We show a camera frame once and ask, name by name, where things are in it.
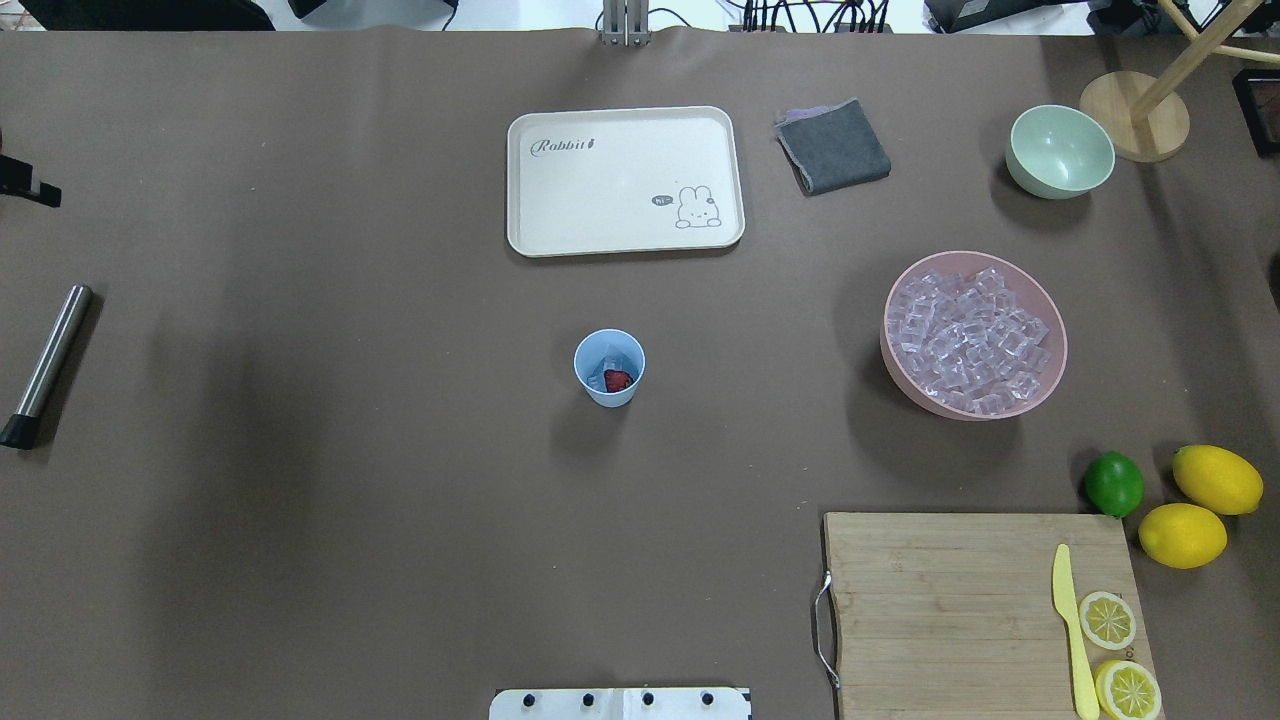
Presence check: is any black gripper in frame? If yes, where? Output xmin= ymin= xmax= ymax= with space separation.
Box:
xmin=0 ymin=155 xmax=61 ymax=208

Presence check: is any steel muddler black tip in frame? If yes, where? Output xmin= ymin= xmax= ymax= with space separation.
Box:
xmin=1 ymin=284 xmax=93 ymax=450

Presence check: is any ice cube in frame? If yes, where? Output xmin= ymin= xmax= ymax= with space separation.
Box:
xmin=588 ymin=355 xmax=625 ymax=393

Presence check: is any light blue plastic cup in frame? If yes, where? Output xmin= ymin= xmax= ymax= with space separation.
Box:
xmin=573 ymin=328 xmax=646 ymax=407

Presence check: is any red strawberry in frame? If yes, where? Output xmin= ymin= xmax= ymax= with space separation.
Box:
xmin=602 ymin=369 xmax=634 ymax=395

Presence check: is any clear ice cubes pile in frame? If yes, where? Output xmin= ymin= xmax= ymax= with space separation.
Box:
xmin=888 ymin=266 xmax=1053 ymax=415

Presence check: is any wooden cup tree stand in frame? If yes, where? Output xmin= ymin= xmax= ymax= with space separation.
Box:
xmin=1079 ymin=1 xmax=1279 ymax=163

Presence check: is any cream rabbit tray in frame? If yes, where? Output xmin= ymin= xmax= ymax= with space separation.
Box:
xmin=506 ymin=106 xmax=746 ymax=258

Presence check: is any grey folded cloth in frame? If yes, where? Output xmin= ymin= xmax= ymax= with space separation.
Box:
xmin=774 ymin=97 xmax=892 ymax=196

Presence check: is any wooden cutting board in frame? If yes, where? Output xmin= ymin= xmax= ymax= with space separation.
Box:
xmin=815 ymin=512 xmax=1142 ymax=719

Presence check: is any pink bowl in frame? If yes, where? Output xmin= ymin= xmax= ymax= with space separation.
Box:
xmin=881 ymin=250 xmax=1069 ymax=421

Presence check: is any light green bowl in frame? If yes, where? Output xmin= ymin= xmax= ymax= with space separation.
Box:
xmin=1005 ymin=105 xmax=1116 ymax=200

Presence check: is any yellow plastic knife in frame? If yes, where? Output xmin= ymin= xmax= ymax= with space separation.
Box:
xmin=1051 ymin=543 xmax=1101 ymax=719

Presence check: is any green lime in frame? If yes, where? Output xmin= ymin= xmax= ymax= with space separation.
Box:
xmin=1083 ymin=451 xmax=1146 ymax=519

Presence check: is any lemon slice near knife tip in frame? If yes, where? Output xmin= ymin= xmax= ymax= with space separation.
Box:
xmin=1078 ymin=591 xmax=1137 ymax=651

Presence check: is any yellow lemon farther out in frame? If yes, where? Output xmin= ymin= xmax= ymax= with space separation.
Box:
xmin=1138 ymin=503 xmax=1228 ymax=570

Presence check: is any yellow lemon nearer board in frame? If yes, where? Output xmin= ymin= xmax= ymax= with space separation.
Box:
xmin=1172 ymin=445 xmax=1265 ymax=516

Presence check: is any aluminium frame post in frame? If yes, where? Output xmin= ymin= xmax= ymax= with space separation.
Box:
xmin=599 ymin=0 xmax=652 ymax=47

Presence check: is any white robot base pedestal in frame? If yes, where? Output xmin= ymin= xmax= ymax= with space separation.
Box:
xmin=488 ymin=685 xmax=753 ymax=719

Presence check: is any lemon slice near knife handle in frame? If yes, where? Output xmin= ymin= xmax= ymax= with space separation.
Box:
xmin=1094 ymin=660 xmax=1164 ymax=719

